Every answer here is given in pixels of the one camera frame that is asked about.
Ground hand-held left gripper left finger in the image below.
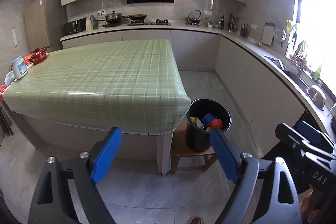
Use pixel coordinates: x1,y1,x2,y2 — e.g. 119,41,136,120
28,126,123,224

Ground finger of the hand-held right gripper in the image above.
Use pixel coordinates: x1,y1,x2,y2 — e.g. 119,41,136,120
301,120,336,153
275,122,336,162

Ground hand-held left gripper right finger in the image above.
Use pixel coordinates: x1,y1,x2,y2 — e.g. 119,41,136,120
209,128,302,224

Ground black plastic bucket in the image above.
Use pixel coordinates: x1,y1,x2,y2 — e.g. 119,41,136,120
185,99,233,153

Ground red wrapper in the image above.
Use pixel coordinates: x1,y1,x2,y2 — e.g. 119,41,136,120
210,119,224,130

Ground person's right hand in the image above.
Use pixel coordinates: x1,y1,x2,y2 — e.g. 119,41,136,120
299,183,325,224

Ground steel mixing bowl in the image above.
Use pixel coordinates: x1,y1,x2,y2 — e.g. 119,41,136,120
307,84,327,111

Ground brown wooden stool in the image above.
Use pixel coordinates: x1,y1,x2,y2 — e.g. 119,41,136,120
170,123,218,174

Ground white table base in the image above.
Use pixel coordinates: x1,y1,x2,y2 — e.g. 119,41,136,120
21,114,174,176

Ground green plastic bottle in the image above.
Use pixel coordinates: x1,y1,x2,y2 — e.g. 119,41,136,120
312,64,323,81

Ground dish rack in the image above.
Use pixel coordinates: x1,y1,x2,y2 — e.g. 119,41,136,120
290,48,307,75

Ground grey lower cabinets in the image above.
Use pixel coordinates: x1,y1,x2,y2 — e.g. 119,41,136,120
60,28,306,159

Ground green hanging cloth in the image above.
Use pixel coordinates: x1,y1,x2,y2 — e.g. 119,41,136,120
297,40,309,56

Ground round metal colander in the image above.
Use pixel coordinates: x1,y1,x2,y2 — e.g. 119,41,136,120
273,27,287,48

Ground white cutting board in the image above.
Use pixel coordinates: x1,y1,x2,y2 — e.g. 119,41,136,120
262,22,276,45

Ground dark wooden chair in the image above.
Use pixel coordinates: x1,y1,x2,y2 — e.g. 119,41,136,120
0,102,14,138

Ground yellow rubber gloves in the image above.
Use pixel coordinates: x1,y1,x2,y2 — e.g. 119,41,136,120
286,19,298,33

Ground black utensil holder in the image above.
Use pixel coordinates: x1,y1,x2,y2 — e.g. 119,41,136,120
240,24,251,38

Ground kitchen window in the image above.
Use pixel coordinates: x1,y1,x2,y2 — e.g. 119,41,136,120
293,0,336,88

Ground red cooking pot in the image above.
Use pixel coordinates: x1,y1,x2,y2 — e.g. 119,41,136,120
25,48,48,65

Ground metal utensil holder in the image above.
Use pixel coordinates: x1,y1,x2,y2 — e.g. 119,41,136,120
228,13,239,32

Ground white container with blue label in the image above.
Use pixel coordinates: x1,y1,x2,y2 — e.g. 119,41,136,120
10,55,28,80

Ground light blue packet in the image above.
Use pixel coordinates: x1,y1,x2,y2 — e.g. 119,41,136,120
3,71,16,84

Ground black microwave oven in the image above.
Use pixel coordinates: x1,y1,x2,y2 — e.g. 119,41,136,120
63,18,87,35

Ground dark wok with lid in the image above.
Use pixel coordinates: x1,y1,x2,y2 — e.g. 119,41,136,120
105,11,129,24

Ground black gas stove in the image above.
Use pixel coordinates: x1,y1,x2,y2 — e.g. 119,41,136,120
127,19,172,27

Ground black frying pan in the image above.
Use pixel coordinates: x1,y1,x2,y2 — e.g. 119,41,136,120
128,13,148,21

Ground beige refrigerator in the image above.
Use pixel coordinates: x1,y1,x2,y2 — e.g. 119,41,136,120
24,0,66,52

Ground black teapot with handle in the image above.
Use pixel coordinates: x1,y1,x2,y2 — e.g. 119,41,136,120
185,9,201,25

